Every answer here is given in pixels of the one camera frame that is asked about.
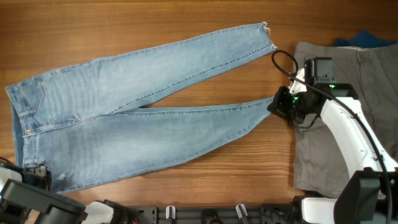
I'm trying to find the light blue jeans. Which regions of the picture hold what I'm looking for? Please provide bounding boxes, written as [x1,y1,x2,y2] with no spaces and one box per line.
[6,22,275,193]

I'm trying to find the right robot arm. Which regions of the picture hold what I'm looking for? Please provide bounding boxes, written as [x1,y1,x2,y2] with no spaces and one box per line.
[267,57,397,223]

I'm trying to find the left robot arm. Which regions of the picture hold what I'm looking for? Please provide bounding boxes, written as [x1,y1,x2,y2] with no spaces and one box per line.
[1,157,139,224]

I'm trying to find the grey shorts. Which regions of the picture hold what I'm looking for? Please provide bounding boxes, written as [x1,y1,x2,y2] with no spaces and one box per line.
[294,42,397,198]

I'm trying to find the dark blue garment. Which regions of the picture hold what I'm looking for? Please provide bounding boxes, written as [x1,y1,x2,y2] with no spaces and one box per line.
[333,30,397,48]

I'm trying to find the right black cable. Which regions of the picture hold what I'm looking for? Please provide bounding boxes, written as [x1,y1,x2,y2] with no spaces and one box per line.
[271,49,393,224]

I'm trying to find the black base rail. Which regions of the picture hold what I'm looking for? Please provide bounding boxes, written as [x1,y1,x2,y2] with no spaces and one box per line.
[130,204,297,224]

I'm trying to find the right white rail clip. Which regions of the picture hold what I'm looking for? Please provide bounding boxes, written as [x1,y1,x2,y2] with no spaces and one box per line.
[235,203,248,219]

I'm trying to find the white rail clip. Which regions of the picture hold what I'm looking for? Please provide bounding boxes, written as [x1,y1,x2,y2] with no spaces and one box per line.
[165,205,176,220]
[235,203,248,219]

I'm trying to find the left white rail clip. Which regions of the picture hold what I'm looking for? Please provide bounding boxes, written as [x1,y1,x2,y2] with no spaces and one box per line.
[165,205,176,220]

